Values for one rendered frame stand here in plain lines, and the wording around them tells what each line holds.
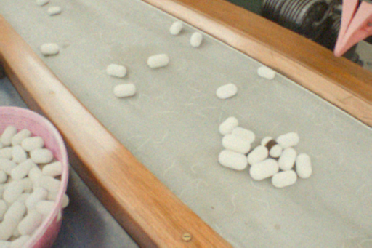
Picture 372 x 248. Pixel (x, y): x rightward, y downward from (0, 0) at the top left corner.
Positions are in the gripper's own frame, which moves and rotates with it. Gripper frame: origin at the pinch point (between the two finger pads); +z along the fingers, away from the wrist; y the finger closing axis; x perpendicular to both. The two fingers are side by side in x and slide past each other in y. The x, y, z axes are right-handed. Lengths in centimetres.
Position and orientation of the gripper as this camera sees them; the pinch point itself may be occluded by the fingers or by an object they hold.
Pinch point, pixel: (339, 49)
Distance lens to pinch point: 46.2
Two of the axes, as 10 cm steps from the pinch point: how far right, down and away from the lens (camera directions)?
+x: 4.4, 2.7, 8.6
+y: 7.0, 4.9, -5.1
